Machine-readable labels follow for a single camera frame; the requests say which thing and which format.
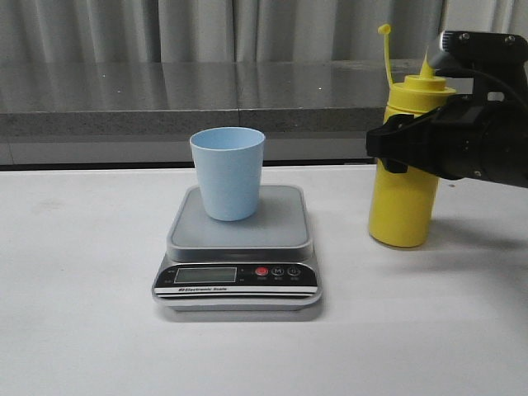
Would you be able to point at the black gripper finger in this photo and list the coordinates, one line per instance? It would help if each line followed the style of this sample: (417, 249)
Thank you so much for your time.
(399, 149)
(398, 120)

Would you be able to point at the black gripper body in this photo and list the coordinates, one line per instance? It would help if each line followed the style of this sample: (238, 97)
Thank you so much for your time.
(486, 143)

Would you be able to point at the yellow squeeze bottle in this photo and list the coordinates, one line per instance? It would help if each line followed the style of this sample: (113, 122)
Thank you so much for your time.
(402, 203)

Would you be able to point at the light blue plastic cup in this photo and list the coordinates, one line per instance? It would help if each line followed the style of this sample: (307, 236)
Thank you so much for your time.
(228, 163)

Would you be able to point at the silver electronic kitchen scale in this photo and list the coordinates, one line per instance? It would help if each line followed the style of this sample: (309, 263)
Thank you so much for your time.
(265, 262)

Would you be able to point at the grey stone counter ledge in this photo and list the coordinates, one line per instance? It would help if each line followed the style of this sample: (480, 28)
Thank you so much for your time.
(146, 100)

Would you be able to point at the grey pleated curtain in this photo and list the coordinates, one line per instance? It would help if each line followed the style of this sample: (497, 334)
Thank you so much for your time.
(237, 31)

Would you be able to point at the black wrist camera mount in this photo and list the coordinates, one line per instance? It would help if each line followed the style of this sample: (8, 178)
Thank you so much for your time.
(495, 61)

